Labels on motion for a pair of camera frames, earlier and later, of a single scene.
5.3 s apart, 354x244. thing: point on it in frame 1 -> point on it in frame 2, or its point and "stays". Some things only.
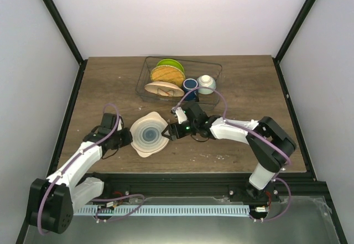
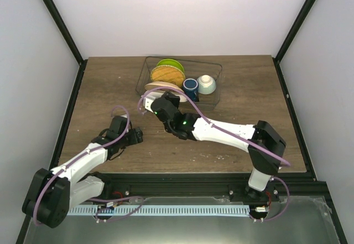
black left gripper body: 120,141 -> 136,138
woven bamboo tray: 168,73 stays
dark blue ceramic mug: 188,84 stays
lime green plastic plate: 172,62 stays
